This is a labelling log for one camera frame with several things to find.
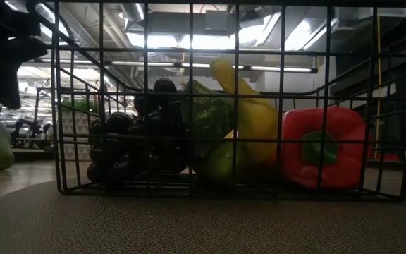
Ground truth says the yellow banana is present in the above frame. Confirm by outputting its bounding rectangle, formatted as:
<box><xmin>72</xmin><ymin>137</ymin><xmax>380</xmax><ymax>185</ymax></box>
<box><xmin>209</xmin><ymin>57</ymin><xmax>280</xmax><ymax>167</ymax></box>

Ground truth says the black wire basket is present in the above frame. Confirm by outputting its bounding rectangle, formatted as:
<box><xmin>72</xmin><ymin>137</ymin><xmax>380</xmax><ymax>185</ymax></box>
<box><xmin>49</xmin><ymin>1</ymin><xmax>406</xmax><ymax>204</ymax></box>

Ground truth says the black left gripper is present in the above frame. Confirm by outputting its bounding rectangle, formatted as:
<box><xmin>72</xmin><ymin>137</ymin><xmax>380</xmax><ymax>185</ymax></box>
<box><xmin>0</xmin><ymin>0</ymin><xmax>49</xmax><ymax>109</ymax></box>

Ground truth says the red storage bin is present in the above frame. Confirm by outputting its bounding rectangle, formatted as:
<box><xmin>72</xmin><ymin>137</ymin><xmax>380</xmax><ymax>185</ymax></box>
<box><xmin>374</xmin><ymin>151</ymin><xmax>401</xmax><ymax>163</ymax></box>

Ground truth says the red bell pepper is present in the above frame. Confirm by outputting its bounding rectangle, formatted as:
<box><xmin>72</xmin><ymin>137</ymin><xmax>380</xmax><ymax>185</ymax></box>
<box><xmin>281</xmin><ymin>107</ymin><xmax>373</xmax><ymax>191</ymax></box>

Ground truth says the succulent plant in white pot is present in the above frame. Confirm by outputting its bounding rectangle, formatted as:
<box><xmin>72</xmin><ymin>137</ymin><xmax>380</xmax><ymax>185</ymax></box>
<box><xmin>60</xmin><ymin>97</ymin><xmax>102</xmax><ymax>162</ymax></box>

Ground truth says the black grape bunch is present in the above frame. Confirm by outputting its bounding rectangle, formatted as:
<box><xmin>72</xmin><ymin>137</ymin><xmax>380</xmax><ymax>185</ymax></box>
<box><xmin>85</xmin><ymin>77</ymin><xmax>192</xmax><ymax>188</ymax></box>

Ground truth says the round grey mat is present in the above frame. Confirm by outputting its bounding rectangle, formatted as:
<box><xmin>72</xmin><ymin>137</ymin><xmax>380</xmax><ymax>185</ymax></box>
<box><xmin>0</xmin><ymin>178</ymin><xmax>406</xmax><ymax>254</ymax></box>

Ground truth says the green cucumber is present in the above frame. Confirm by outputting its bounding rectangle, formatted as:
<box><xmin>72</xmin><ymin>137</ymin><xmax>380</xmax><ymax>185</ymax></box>
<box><xmin>185</xmin><ymin>80</ymin><xmax>248</xmax><ymax>184</ymax></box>

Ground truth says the long ceiling light tube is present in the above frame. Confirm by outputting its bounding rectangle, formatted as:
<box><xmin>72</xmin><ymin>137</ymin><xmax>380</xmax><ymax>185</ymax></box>
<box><xmin>111</xmin><ymin>59</ymin><xmax>317</xmax><ymax>74</ymax></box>

